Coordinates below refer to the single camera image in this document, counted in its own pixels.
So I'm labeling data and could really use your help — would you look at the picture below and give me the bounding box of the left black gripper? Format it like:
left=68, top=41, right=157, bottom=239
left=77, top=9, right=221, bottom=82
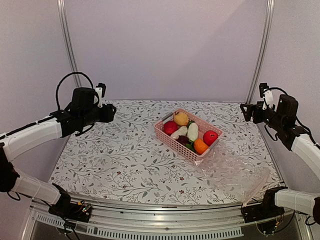
left=80, top=103, right=117, bottom=128

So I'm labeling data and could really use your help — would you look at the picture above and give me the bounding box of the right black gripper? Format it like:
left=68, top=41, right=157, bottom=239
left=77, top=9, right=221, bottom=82
left=241, top=101, right=285, bottom=131

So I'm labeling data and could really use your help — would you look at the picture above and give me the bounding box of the red toy apple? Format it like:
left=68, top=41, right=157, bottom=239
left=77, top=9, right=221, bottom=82
left=202, top=130, right=219, bottom=147

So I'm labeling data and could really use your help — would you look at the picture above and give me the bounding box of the pink perforated plastic basket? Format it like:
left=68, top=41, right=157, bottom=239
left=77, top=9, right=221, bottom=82
left=154, top=108, right=223, bottom=162

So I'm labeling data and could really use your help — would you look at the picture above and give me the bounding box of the orange toy tangerine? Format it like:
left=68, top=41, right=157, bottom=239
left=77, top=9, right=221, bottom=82
left=193, top=138, right=209, bottom=155

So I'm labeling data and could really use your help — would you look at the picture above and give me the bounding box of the white toy radish with leaves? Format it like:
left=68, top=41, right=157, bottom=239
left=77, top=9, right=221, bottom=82
left=186, top=121, right=199, bottom=150

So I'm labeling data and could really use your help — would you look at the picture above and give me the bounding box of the clear zip top bag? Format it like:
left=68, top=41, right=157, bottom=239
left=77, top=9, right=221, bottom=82
left=194, top=142, right=271, bottom=206

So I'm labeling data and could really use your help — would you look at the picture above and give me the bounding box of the dark maroon toy beet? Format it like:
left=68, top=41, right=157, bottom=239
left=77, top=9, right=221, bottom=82
left=176, top=135, right=190, bottom=146

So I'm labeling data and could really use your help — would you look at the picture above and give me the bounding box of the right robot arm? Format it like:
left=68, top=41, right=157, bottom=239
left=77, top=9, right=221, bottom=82
left=240, top=94, right=320, bottom=224

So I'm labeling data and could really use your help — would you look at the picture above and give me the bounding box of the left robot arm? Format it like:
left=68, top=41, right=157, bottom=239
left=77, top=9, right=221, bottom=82
left=0, top=84, right=117, bottom=217

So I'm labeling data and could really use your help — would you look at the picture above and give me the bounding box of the floral patterned table mat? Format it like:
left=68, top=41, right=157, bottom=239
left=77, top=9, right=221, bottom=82
left=50, top=100, right=283, bottom=205

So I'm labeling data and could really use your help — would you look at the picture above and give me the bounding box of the red knitted toy fruit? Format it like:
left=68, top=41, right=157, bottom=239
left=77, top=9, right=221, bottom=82
left=163, top=120, right=178, bottom=136

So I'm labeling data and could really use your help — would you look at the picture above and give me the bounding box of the yellow toy pear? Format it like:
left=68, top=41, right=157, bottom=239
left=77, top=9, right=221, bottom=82
left=173, top=112, right=189, bottom=126

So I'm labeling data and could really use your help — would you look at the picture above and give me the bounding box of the white toy cabbage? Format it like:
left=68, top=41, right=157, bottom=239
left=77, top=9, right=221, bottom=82
left=170, top=126, right=188, bottom=140

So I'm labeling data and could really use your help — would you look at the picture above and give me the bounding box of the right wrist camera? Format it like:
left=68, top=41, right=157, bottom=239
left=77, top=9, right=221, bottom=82
left=259, top=83, right=274, bottom=110

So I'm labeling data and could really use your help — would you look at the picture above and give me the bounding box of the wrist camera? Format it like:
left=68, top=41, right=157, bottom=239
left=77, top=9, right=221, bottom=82
left=259, top=83, right=274, bottom=110
left=93, top=82, right=107, bottom=108

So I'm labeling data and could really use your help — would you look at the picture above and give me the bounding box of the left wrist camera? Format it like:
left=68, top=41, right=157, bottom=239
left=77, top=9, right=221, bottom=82
left=93, top=82, right=107, bottom=108

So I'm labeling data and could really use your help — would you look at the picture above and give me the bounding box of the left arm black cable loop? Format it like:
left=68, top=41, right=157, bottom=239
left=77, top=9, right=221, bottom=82
left=55, top=71, right=95, bottom=111

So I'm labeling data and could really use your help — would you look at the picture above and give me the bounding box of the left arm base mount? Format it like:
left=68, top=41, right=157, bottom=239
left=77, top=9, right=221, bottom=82
left=48, top=193, right=92, bottom=223

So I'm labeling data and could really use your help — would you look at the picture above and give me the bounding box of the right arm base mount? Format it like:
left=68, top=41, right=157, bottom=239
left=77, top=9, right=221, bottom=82
left=240, top=200, right=285, bottom=236

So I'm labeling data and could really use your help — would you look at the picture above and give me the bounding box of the right aluminium frame post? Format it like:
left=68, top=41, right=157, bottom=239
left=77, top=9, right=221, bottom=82
left=245, top=0, right=275, bottom=104

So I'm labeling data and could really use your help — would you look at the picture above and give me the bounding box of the aluminium frame post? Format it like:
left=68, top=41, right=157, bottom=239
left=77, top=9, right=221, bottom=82
left=245, top=0, right=275, bottom=104
left=56, top=0, right=78, bottom=72

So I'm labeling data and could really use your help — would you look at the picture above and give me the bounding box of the left aluminium frame post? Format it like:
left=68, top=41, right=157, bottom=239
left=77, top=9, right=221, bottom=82
left=56, top=0, right=78, bottom=72

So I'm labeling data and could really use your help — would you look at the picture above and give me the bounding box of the front aluminium rail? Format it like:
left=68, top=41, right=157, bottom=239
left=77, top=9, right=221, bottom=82
left=20, top=193, right=316, bottom=240

